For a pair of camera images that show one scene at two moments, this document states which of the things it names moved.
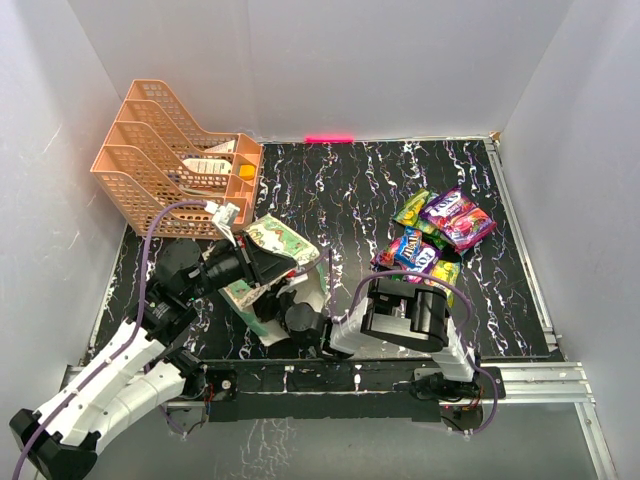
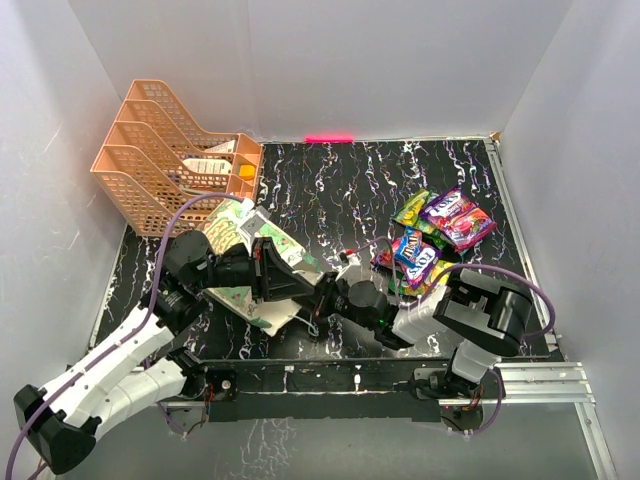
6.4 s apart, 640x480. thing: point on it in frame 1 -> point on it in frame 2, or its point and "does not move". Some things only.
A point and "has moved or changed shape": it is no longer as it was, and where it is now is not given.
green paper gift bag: (266, 301) has moved or changed shape
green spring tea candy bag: (410, 214) does not move
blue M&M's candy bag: (409, 246) does not move
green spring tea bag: (446, 270) does not move
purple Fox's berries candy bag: (461, 220) does not move
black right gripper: (268, 301) -> (325, 288)
